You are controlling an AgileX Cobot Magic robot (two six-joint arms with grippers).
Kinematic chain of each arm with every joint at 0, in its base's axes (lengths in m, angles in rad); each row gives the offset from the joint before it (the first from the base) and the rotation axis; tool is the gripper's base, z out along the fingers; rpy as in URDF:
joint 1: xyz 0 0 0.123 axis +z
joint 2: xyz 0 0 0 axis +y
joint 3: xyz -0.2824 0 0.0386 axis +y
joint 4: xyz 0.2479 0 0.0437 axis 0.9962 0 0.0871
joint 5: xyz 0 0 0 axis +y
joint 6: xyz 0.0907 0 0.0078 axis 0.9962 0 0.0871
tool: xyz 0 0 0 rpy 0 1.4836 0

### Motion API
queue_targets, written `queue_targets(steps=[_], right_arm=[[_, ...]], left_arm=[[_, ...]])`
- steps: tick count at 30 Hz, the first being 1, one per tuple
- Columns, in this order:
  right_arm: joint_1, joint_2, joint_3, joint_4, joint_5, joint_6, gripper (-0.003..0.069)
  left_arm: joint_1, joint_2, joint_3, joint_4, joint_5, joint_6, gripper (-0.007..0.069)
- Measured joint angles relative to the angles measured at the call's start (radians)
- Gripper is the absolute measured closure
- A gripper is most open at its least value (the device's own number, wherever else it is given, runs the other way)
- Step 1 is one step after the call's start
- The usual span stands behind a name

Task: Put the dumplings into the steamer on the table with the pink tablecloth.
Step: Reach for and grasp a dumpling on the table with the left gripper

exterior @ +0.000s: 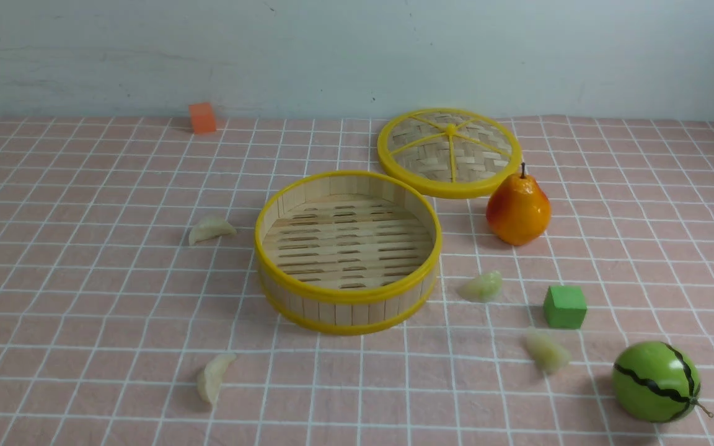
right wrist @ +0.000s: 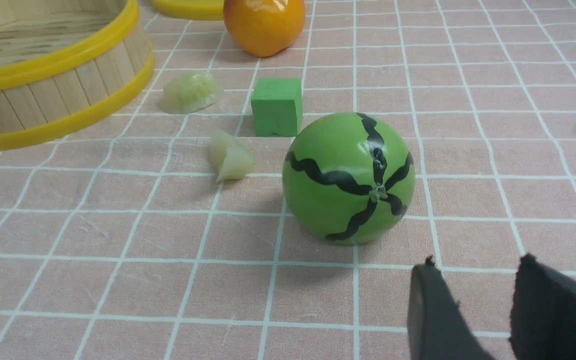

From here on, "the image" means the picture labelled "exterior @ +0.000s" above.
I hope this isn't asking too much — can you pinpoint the greenish dumpling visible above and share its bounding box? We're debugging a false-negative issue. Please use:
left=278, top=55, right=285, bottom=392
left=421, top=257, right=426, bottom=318
left=524, top=328, right=571, bottom=374
left=457, top=271, right=503, bottom=303

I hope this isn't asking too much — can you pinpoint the white dumpling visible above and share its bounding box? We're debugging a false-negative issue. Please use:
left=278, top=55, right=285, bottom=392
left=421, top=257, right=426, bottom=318
left=196, top=353, right=236, bottom=407
left=188, top=215, right=236, bottom=246

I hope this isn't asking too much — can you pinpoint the bamboo steamer tray yellow rim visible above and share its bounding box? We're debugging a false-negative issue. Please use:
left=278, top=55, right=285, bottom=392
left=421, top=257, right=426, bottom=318
left=255, top=170, right=443, bottom=336

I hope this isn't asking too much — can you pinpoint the woven bamboo steamer lid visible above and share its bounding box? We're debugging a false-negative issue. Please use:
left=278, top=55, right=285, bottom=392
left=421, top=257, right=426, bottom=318
left=377, top=109, right=523, bottom=199

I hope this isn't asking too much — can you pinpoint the orange yellow toy pear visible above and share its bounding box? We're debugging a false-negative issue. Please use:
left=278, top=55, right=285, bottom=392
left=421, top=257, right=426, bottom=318
left=485, top=163, right=552, bottom=246

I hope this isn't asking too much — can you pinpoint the orange foam cube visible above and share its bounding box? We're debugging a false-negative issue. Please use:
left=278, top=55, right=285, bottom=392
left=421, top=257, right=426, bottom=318
left=188, top=102, right=218, bottom=134

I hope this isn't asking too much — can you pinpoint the green foam cube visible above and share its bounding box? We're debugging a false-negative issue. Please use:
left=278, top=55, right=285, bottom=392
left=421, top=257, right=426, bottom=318
left=543, top=285, right=588, bottom=330

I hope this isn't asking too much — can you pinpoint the green toy watermelon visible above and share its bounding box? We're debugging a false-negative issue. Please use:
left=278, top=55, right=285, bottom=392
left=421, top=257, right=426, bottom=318
left=612, top=341, right=714, bottom=424

